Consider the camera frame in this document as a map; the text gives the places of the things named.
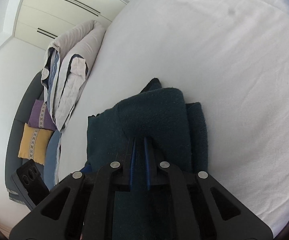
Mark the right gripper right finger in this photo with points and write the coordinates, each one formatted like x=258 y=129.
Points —
x=201 y=207

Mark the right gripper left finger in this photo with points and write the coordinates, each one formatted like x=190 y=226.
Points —
x=81 y=205

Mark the dark green knit sweater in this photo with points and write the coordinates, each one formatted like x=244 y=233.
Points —
x=176 y=130

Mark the yellow cushion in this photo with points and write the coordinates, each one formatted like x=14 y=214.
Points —
x=34 y=144

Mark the dark grey headboard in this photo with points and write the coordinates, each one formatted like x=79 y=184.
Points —
x=13 y=162

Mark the purple cushion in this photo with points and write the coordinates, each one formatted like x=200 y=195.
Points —
x=40 y=117

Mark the cream wardrobe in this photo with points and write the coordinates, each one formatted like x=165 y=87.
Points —
x=40 y=21

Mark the black camera box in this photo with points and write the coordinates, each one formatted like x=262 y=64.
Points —
x=29 y=184

